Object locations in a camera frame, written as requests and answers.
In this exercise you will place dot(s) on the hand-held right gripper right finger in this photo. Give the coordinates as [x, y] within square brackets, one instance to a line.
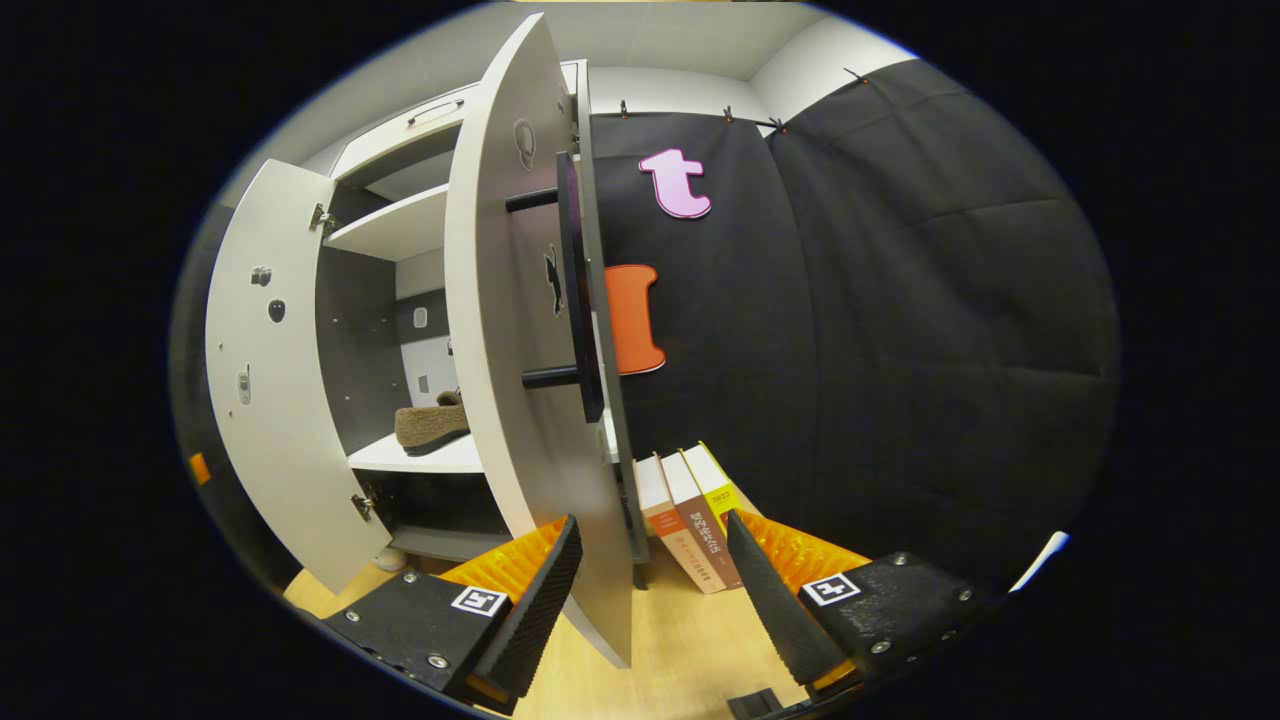
[780, 610]

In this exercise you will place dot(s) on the white cabinet drawer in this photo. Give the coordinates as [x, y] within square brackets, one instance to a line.
[390, 140]

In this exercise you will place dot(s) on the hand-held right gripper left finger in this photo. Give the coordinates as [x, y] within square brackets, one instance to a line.
[535, 610]

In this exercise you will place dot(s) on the brown book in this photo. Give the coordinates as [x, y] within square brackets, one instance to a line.
[712, 535]

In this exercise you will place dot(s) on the white shoe cabinet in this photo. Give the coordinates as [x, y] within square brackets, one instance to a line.
[400, 230]

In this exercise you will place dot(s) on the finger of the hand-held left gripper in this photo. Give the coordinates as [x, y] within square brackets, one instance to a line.
[200, 468]

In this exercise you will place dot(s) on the black backdrop cloth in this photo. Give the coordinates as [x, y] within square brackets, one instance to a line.
[720, 350]
[950, 350]

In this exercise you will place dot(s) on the yellow book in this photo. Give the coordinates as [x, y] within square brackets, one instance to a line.
[718, 490]

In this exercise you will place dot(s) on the white and orange book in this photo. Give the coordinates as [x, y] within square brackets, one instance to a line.
[678, 530]

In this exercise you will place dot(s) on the shoe cabinet door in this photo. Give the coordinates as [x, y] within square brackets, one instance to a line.
[500, 400]
[290, 430]

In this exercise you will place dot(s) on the brown fuzzy shoe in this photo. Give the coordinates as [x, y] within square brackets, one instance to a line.
[430, 425]

